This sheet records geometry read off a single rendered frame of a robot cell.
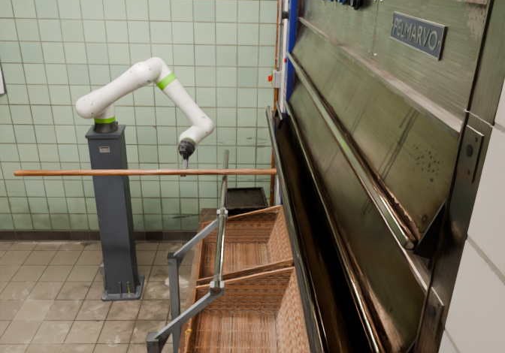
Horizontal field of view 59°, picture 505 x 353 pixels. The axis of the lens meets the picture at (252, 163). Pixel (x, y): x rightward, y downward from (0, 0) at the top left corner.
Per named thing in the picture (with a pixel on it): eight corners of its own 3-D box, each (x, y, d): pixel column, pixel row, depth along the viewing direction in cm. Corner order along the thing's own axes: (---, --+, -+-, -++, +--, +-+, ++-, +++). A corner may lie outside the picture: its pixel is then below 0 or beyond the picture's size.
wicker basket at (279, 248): (281, 243, 274) (283, 203, 264) (293, 306, 223) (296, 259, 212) (201, 243, 272) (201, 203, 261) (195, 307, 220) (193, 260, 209)
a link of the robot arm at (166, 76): (135, 68, 248) (149, 54, 243) (145, 64, 259) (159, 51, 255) (158, 94, 251) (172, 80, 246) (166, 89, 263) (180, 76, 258)
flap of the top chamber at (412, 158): (294, 57, 233) (309, 20, 226) (426, 256, 68) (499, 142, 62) (286, 54, 232) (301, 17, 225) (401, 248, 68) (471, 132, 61)
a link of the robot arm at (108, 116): (86, 123, 265) (83, 92, 258) (100, 116, 279) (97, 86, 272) (107, 125, 263) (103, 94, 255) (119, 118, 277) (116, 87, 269)
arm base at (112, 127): (99, 120, 291) (98, 111, 288) (123, 120, 292) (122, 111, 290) (90, 134, 267) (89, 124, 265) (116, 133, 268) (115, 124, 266)
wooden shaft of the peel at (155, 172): (13, 177, 216) (12, 171, 215) (16, 174, 219) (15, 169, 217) (364, 175, 224) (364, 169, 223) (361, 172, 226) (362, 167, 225)
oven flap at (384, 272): (291, 106, 243) (306, 72, 236) (401, 381, 78) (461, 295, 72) (283, 103, 242) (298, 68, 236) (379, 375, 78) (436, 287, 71)
